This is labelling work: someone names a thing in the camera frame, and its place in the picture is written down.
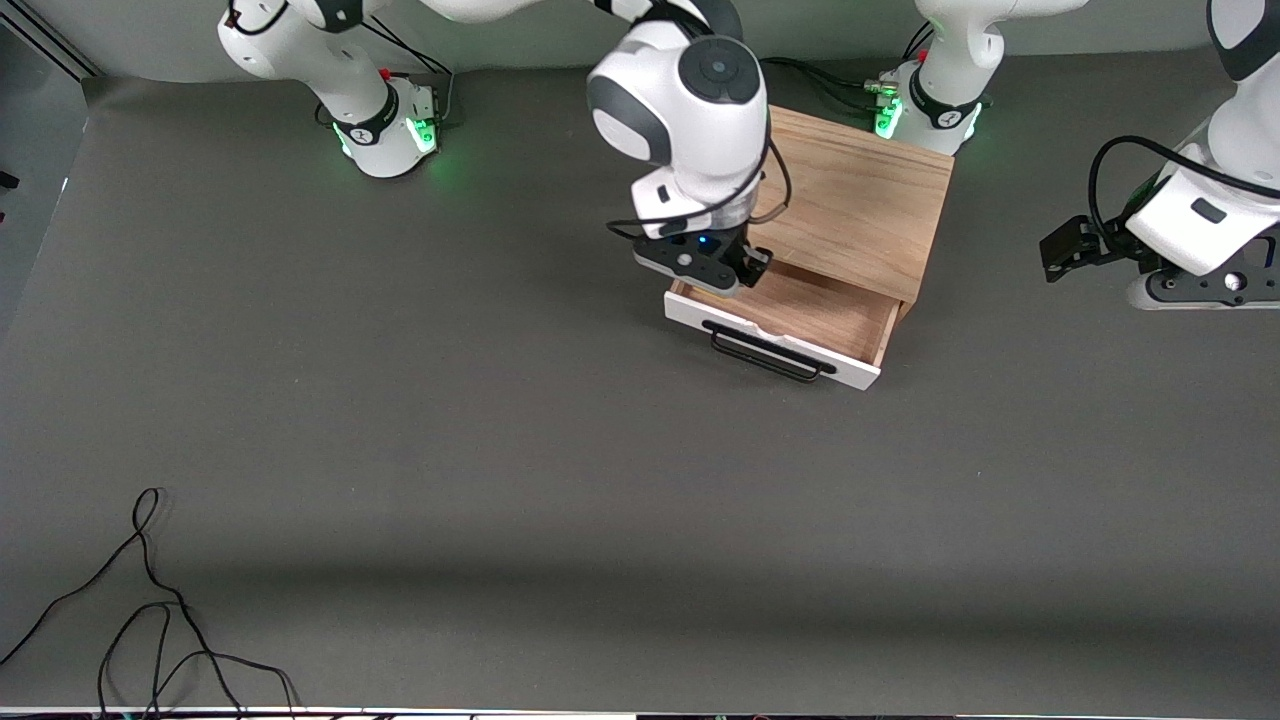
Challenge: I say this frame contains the white-fronted drawer with black handle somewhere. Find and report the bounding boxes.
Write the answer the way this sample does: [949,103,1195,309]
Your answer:
[663,262,901,392]

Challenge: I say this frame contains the wooden drawer cabinet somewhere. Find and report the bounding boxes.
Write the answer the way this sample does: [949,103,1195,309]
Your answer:
[685,105,956,321]

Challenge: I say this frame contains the dark grey table mat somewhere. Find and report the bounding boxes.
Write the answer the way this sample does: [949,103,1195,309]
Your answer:
[0,45,1280,716]

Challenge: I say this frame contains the black left arm base cables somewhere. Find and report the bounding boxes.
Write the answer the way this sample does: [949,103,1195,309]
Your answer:
[755,25,936,116]

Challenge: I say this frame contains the black arm base cables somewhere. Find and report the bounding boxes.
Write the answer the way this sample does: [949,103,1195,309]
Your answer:
[755,25,936,116]
[315,20,457,131]

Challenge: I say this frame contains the black right arm base cables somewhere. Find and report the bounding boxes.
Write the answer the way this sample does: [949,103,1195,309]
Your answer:
[315,20,457,131]

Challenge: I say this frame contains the black background rail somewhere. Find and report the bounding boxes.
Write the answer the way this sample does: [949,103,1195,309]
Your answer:
[0,0,99,79]

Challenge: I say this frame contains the thin black looped cable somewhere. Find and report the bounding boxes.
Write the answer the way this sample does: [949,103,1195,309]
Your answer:
[0,487,246,719]
[97,600,301,719]

